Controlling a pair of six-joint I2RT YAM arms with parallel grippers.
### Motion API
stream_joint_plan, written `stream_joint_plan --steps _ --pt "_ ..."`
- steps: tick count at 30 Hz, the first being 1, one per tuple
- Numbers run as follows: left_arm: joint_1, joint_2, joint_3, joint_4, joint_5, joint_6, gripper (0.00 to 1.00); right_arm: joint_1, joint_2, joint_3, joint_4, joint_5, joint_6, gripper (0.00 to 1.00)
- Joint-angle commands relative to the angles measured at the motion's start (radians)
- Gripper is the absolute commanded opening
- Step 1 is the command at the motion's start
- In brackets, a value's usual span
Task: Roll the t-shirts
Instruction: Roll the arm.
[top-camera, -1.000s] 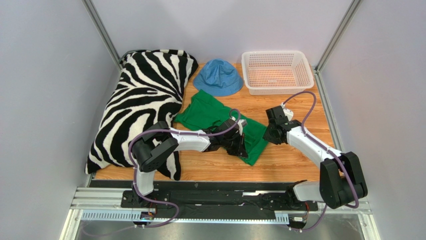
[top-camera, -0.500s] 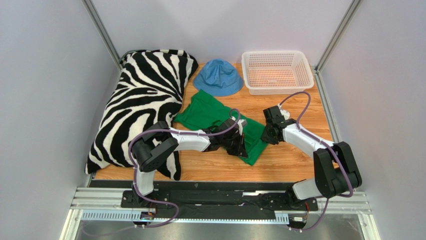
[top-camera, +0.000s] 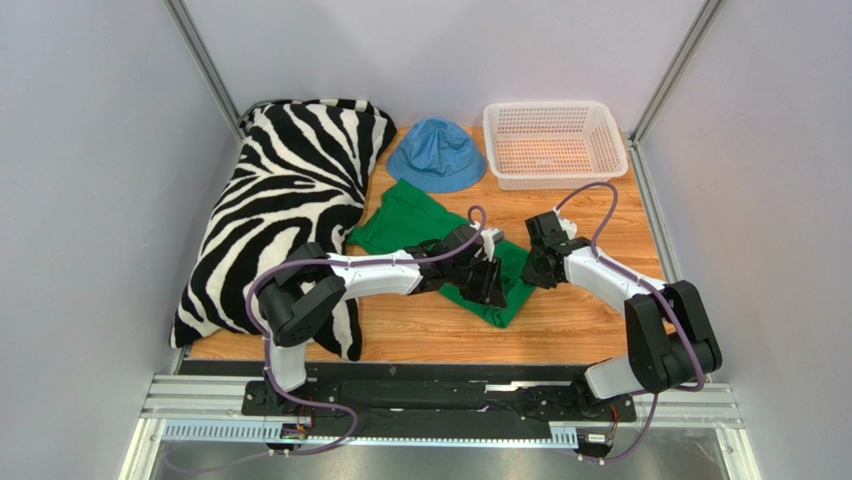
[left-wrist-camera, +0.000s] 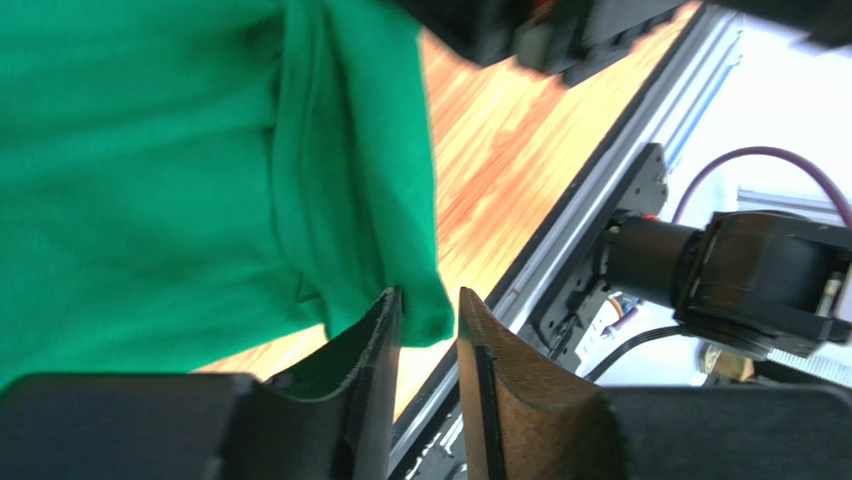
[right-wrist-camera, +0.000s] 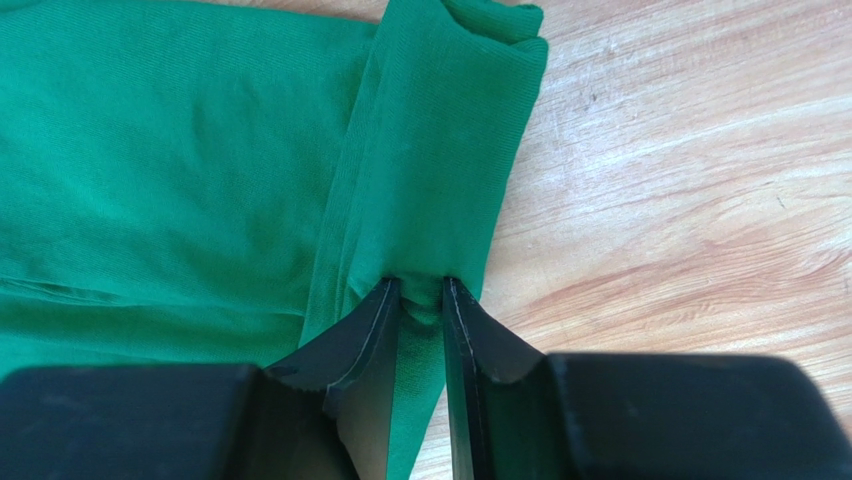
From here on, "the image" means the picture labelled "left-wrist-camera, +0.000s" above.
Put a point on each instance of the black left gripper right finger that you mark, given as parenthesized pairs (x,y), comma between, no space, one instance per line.
(525,417)

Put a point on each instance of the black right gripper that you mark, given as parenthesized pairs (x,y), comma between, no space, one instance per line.
(572,39)

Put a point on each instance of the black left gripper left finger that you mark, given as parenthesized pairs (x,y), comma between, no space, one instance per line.
(329,416)

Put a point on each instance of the green t shirt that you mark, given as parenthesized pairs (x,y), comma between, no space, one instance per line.
(185,180)

